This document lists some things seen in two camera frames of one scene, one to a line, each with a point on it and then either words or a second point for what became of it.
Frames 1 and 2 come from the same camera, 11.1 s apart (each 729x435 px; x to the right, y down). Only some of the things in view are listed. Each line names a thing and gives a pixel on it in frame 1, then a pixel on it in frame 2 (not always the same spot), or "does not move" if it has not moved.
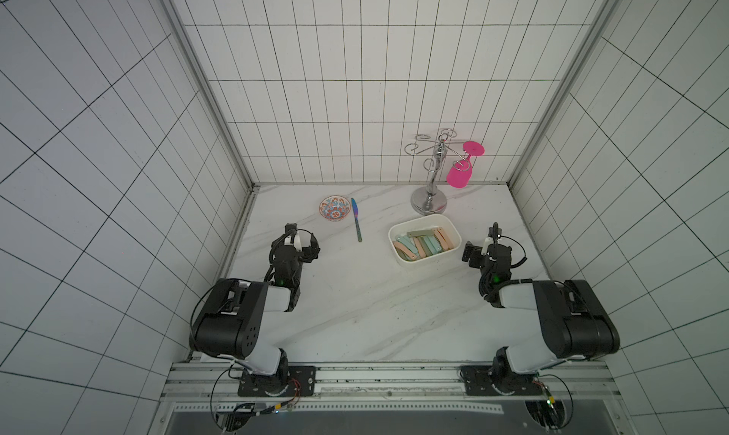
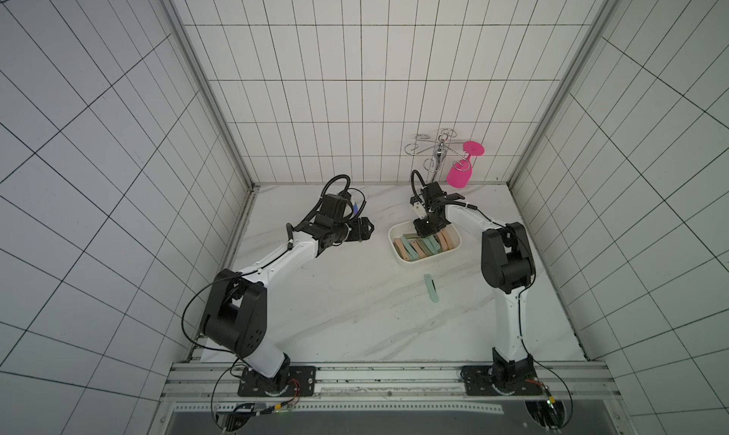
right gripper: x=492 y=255 -> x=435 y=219
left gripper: x=309 y=253 -> x=361 y=233
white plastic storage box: x=424 y=241 does not move
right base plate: x=499 y=380 does not move
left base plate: x=292 y=381 does not move
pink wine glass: x=459 y=173 does not move
